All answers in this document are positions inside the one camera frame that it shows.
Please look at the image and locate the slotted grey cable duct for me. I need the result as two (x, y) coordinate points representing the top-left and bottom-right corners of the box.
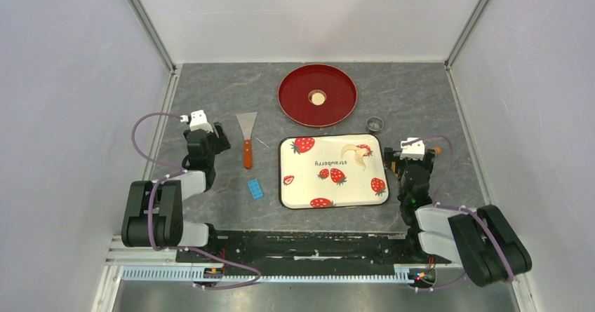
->
(121, 266), (411, 283)

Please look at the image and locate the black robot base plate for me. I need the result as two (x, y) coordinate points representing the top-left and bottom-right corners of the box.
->
(203, 230), (448, 276)

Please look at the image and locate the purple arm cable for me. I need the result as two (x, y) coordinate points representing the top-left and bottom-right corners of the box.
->
(131, 112), (262, 292)
(408, 134), (516, 292)

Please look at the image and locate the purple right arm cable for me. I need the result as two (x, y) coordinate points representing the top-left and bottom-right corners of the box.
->
(408, 134), (516, 292)

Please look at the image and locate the white strawberry print tray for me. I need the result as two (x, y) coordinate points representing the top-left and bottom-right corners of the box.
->
(279, 134), (390, 210)

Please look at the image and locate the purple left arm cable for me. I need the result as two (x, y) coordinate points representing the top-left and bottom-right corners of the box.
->
(131, 112), (262, 292)

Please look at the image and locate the beige dough lump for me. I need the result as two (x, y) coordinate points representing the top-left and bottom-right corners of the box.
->
(341, 144), (369, 170)

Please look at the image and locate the wooden handled metal scraper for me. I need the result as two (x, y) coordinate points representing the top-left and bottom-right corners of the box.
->
(236, 112), (258, 169)

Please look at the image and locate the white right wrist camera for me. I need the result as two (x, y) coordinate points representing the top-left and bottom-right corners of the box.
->
(400, 137), (426, 161)

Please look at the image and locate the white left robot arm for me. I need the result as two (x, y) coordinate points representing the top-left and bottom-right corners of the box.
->
(121, 122), (231, 248)

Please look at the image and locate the blue toy brick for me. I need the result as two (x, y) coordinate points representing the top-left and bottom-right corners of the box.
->
(247, 179), (264, 200)

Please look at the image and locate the round red lacquer tray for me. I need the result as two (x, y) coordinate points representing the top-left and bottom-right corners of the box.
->
(278, 64), (359, 128)

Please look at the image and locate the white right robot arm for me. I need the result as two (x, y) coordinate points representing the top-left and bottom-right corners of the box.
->
(383, 147), (533, 287)

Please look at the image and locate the round cut dough wrapper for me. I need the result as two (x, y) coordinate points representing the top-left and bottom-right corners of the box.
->
(310, 92), (326, 106)

